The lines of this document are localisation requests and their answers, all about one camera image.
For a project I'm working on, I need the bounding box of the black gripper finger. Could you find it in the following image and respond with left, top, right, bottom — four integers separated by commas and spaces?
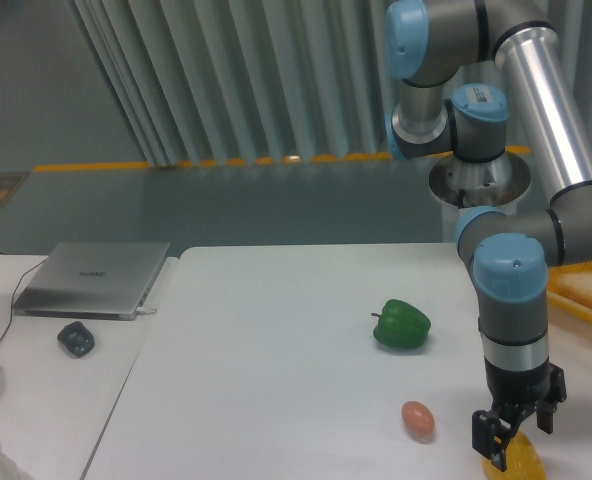
536, 398, 564, 433
471, 409, 519, 471

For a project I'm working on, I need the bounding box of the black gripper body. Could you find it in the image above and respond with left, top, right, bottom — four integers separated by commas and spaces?
485, 360, 567, 422

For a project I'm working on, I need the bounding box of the yellow bell pepper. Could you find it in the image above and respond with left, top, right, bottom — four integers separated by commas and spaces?
481, 432, 547, 480

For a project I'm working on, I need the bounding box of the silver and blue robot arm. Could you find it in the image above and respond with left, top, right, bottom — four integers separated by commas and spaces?
384, 1, 592, 471

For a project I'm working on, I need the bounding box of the yellow woven basket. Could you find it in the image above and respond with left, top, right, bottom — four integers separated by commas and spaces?
545, 189, 592, 337

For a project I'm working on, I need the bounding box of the green bell pepper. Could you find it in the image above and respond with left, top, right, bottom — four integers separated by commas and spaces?
372, 299, 431, 349

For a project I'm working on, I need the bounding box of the brown egg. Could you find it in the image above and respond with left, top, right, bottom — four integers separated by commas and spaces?
401, 400, 436, 442

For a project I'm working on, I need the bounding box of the slice of white bread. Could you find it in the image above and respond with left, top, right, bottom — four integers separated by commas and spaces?
553, 271, 592, 310

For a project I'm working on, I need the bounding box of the small black plastic part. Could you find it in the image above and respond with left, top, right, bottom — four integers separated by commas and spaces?
57, 321, 95, 358

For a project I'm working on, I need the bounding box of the silver laptop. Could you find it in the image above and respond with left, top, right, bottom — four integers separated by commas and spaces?
13, 242, 170, 320

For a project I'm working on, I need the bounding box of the grey pleated curtain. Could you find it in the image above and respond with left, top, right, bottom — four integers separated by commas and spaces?
73, 1, 592, 167

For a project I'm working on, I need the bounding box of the black mouse cable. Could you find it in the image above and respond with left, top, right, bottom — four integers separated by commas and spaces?
0, 255, 51, 365

